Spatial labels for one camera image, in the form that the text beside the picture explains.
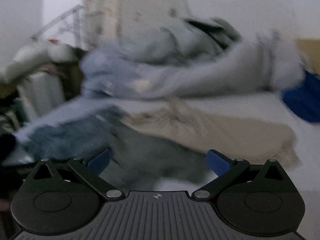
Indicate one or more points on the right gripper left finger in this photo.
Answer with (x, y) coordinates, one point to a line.
(59, 198)

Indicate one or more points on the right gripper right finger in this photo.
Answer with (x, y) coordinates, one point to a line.
(250, 198)

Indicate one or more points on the blue shirt garment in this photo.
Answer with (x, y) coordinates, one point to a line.
(137, 162)

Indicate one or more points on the beige garment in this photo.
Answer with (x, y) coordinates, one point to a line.
(251, 139)

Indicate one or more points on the blue storage bag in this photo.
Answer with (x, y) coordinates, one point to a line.
(303, 100)

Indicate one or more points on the light blue duvet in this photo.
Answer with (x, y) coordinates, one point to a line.
(265, 62)

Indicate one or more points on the white plush toy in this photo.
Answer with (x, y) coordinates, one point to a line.
(36, 54)

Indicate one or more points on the wooden bed side board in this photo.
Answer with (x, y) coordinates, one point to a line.
(310, 49)

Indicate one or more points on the pale green quilt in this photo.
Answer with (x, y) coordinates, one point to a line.
(187, 40)

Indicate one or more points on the fruit print curtain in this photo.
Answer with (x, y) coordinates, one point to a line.
(116, 19)

